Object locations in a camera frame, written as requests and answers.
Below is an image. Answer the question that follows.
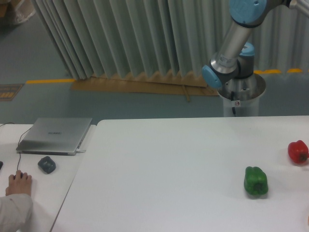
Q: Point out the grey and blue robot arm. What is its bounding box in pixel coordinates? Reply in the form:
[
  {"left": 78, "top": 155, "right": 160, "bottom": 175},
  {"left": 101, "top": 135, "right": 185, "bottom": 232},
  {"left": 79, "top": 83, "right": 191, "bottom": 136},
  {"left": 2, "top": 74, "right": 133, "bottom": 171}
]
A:
[{"left": 202, "top": 0, "right": 309, "bottom": 88}]

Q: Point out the brown cardboard sheet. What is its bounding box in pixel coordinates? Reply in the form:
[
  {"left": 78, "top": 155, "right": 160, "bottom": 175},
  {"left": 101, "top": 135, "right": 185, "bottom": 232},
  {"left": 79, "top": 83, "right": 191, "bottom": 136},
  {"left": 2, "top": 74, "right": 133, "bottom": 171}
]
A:
[{"left": 70, "top": 70, "right": 218, "bottom": 102}]

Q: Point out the silver closed laptop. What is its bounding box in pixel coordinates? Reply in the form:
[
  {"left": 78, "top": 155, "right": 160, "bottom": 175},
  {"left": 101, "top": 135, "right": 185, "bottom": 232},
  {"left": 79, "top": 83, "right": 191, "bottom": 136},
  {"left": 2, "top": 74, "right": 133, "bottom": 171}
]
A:
[{"left": 16, "top": 117, "right": 92, "bottom": 156}]

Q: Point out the person's hand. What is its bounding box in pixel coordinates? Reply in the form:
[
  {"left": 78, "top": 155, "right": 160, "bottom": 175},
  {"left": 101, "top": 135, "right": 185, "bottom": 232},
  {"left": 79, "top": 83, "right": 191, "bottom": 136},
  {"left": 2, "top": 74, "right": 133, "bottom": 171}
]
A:
[{"left": 5, "top": 170, "right": 32, "bottom": 196}]

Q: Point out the red bell pepper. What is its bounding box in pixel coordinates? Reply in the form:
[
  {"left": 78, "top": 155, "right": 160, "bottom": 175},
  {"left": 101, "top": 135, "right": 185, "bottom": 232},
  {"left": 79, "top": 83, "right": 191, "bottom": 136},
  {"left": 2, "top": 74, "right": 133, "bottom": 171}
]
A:
[{"left": 288, "top": 140, "right": 309, "bottom": 164}]

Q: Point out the white usb plug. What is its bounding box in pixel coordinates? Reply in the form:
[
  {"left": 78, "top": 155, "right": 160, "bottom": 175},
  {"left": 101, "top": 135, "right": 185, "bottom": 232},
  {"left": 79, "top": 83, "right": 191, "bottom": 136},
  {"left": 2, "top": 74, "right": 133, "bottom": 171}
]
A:
[{"left": 76, "top": 149, "right": 86, "bottom": 154}]

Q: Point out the dark grey small device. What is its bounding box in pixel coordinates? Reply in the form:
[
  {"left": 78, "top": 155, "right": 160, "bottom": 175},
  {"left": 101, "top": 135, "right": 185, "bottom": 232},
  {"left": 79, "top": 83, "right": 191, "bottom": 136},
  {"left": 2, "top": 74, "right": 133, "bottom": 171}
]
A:
[{"left": 38, "top": 156, "right": 56, "bottom": 174}]

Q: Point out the green bell pepper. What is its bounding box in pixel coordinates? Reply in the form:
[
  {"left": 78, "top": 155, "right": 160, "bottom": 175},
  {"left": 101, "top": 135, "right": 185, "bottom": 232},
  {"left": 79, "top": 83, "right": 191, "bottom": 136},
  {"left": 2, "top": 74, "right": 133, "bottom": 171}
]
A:
[{"left": 244, "top": 166, "right": 268, "bottom": 196}]

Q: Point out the grey sleeved forearm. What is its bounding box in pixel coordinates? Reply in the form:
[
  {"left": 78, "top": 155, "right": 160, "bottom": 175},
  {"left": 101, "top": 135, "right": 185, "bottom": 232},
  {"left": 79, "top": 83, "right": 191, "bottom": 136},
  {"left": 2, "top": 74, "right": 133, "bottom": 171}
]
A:
[{"left": 0, "top": 193, "right": 33, "bottom": 232}]

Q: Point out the black mouse cable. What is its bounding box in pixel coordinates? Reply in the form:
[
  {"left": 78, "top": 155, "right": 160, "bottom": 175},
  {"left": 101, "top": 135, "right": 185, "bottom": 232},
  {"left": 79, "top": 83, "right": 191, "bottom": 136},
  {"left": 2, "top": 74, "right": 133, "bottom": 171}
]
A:
[{"left": 0, "top": 122, "right": 34, "bottom": 173}]

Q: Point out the grey folding curtain screen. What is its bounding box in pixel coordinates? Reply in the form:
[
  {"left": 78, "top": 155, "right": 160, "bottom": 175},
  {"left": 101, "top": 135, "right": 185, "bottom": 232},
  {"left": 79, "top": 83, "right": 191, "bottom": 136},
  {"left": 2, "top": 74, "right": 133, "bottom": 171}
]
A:
[{"left": 32, "top": 0, "right": 309, "bottom": 80}]

